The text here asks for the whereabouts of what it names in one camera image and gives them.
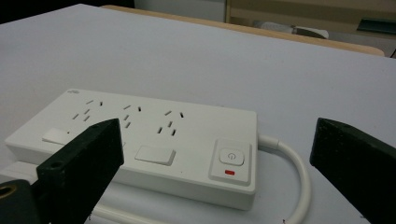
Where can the white power strip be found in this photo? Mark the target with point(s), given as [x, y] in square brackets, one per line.
[193, 140]

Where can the wooden shelf unit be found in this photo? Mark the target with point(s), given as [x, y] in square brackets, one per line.
[311, 12]

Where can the light wooden table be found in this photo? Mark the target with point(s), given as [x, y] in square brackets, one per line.
[280, 33]

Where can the white plug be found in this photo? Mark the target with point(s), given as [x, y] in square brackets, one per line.
[18, 172]

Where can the dark green flat object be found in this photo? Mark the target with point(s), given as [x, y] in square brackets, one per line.
[378, 25]

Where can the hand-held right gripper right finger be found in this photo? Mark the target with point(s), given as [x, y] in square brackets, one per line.
[355, 165]

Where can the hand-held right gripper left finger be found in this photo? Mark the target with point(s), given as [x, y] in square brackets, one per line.
[81, 161]

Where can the grey and white bundle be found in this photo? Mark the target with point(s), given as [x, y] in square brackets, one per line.
[280, 28]

